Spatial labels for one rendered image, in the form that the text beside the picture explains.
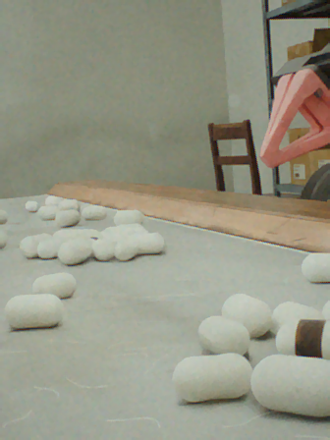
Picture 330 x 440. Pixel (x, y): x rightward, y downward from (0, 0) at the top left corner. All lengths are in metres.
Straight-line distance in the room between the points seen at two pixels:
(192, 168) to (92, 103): 0.85
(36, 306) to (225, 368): 0.17
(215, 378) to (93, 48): 5.04
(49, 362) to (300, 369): 0.15
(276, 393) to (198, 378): 0.03
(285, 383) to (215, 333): 0.08
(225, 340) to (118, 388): 0.05
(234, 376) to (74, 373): 0.09
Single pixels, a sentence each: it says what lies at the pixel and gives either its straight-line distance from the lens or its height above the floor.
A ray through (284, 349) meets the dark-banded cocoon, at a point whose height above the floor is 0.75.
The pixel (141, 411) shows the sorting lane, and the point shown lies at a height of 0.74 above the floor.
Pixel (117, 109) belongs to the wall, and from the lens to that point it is 5.31.
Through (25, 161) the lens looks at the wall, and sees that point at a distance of 5.17.
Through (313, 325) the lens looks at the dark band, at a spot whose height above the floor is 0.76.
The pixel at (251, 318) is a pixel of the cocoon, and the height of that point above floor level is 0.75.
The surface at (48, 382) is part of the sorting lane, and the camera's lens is 0.35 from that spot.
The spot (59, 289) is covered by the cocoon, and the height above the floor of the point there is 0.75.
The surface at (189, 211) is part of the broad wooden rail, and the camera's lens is 0.92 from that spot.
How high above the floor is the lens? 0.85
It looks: 6 degrees down
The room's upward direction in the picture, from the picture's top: 4 degrees counter-clockwise
